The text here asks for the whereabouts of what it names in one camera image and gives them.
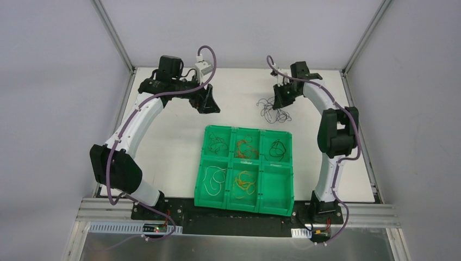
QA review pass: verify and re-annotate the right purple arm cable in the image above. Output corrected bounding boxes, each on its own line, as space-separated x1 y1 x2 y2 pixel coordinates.
266 55 362 247

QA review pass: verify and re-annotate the green six-compartment tray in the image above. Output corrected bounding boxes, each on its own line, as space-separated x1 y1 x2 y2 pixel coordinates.
194 125 295 216

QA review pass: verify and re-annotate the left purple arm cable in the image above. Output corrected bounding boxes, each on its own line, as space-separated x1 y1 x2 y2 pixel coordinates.
106 45 217 243

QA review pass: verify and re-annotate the left white cable duct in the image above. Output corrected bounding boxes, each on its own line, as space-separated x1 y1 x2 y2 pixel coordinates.
89 222 183 235

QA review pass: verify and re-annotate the colourful wire bundle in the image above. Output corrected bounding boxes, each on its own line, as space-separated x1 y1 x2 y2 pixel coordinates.
256 96 292 124

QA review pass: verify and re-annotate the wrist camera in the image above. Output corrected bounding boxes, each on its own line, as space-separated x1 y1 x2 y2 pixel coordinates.
194 60 214 79
270 67 292 86

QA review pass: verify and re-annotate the orange wire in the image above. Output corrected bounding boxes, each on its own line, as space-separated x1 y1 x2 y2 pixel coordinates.
234 134 261 160

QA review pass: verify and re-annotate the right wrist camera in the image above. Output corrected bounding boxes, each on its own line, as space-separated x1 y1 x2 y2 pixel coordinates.
270 67 292 86

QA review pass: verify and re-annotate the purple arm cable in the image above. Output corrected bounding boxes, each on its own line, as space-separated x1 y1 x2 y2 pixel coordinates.
106 45 217 243
266 55 362 247

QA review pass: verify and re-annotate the yellow wire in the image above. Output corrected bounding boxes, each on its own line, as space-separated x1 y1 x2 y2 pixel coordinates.
232 170 257 200

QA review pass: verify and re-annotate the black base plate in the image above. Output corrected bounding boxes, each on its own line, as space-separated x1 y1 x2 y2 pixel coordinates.
130 197 345 238

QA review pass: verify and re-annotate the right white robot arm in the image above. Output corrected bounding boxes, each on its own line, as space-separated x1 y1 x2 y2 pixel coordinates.
267 57 362 223

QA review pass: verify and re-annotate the aluminium frame rail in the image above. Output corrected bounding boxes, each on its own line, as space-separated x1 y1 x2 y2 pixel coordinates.
76 198 401 228

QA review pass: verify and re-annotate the right white cable duct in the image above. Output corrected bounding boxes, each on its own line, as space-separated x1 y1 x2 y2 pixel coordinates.
291 228 312 239

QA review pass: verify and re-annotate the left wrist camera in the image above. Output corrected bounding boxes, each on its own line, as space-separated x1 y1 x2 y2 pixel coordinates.
194 60 214 79

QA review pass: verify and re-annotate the red wire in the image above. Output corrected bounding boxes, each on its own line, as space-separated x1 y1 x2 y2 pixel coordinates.
207 133 229 156

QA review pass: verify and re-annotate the white wire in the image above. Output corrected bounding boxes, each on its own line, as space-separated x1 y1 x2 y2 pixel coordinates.
201 165 228 197

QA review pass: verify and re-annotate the white cable duct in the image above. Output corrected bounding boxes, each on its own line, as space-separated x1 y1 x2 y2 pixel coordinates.
89 222 183 235
291 228 312 239

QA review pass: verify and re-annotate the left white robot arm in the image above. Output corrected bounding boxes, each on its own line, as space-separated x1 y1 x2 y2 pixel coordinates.
90 54 220 220

